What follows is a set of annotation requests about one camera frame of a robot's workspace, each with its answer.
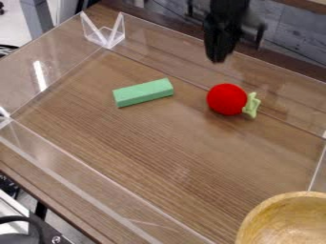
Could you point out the green rectangular block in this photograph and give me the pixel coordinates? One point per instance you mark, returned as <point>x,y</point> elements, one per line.
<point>142,92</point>

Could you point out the grey table leg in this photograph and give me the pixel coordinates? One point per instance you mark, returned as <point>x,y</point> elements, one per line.
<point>37,16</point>

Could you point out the clear acrylic corner bracket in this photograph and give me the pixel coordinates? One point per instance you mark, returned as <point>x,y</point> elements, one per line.
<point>105,37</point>

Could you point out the black metal base device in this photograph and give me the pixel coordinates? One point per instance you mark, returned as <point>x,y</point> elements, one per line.
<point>38,236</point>

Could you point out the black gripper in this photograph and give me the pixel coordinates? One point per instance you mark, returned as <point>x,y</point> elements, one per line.
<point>228,17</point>

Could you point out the red plush fruit green stem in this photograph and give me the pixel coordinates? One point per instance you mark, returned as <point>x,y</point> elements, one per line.
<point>228,100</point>

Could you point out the wooden bowl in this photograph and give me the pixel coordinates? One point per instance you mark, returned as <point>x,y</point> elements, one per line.
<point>289,218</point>

